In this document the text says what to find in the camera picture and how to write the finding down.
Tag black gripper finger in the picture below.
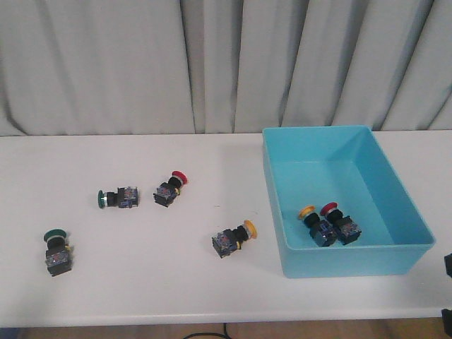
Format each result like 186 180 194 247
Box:
441 309 452 338
444 254 452 277

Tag red button front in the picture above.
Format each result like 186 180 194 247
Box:
321 202 362 245

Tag red button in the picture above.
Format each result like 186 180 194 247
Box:
321 202 362 245
153 170 188 208

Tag yellow button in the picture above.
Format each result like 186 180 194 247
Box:
212 220 257 258
298 205 337 247

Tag blue plastic box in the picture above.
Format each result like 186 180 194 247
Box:
263 126 435 278

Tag red button rear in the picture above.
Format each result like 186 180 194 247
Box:
153 170 188 208

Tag green button lying sideways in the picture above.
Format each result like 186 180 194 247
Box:
97 186 139 209

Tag green button front left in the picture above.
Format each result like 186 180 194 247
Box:
43 229 73 277

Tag grey curtain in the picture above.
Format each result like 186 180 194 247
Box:
1 1 451 136

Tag black floor cable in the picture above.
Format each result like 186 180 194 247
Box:
183 322 230 339

